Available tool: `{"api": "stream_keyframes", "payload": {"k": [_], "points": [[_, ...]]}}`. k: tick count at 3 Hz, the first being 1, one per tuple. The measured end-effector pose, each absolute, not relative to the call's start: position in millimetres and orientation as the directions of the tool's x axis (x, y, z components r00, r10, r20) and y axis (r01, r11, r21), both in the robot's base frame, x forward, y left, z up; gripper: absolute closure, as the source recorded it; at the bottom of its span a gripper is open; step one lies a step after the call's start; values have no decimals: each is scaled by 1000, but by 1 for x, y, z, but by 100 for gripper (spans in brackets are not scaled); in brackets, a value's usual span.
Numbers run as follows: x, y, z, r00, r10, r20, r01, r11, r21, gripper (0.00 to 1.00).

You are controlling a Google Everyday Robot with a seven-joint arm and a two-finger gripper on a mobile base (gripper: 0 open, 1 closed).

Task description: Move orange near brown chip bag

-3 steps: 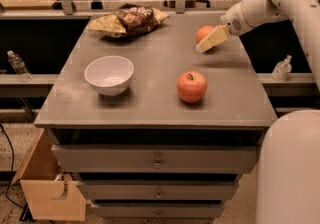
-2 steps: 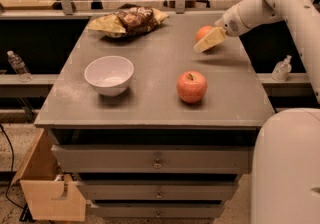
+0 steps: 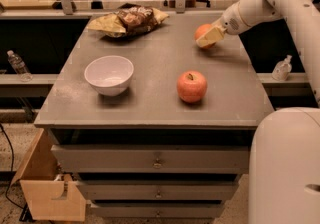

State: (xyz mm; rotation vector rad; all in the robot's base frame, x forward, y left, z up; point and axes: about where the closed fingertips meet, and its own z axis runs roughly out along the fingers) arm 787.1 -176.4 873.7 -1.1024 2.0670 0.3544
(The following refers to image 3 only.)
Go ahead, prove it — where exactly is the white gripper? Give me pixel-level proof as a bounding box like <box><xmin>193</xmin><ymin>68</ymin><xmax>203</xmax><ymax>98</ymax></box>
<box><xmin>195</xmin><ymin>3</ymin><xmax>250</xmax><ymax>48</ymax></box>

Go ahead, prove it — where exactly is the orange fruit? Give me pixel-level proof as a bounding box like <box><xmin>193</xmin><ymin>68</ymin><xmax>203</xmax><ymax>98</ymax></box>
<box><xmin>194</xmin><ymin>24</ymin><xmax>215</xmax><ymax>49</ymax></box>

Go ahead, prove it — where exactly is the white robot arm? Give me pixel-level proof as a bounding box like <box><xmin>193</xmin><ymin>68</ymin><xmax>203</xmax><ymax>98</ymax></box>
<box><xmin>196</xmin><ymin>0</ymin><xmax>320</xmax><ymax>224</ymax></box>

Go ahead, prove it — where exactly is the brown chip bag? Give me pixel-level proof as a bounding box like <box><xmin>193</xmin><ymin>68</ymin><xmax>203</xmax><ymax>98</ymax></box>
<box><xmin>88</xmin><ymin>6</ymin><xmax>169</xmax><ymax>38</ymax></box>

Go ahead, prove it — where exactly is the red apple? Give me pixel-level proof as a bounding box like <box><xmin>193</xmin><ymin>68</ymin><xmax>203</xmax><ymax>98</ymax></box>
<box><xmin>176</xmin><ymin>71</ymin><xmax>207</xmax><ymax>103</ymax></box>

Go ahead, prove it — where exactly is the hand sanitizer bottle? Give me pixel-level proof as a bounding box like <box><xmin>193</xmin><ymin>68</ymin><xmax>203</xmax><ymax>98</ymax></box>
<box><xmin>272</xmin><ymin>55</ymin><xmax>292</xmax><ymax>81</ymax></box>

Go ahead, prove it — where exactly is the grey drawer cabinet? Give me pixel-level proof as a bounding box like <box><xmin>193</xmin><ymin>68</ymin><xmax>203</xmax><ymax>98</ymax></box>
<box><xmin>36</xmin><ymin>11</ymin><xmax>272</xmax><ymax>219</ymax></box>

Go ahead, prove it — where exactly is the white bowl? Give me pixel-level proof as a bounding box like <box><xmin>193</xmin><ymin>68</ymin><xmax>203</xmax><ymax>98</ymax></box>
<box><xmin>84</xmin><ymin>55</ymin><xmax>134</xmax><ymax>96</ymax></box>

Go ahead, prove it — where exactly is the clear water bottle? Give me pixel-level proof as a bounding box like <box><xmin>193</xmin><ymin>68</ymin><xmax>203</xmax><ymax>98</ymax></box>
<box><xmin>7</xmin><ymin>50</ymin><xmax>33</xmax><ymax>82</ymax></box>

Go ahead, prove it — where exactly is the light wooden box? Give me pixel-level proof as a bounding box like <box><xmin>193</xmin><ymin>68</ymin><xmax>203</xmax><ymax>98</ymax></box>
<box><xmin>11</xmin><ymin>129</ymin><xmax>86</xmax><ymax>222</ymax></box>

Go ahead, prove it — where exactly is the black floor cable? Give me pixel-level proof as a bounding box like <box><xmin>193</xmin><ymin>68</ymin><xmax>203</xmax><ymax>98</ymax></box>
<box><xmin>0</xmin><ymin>123</ymin><xmax>26</xmax><ymax>210</ymax></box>

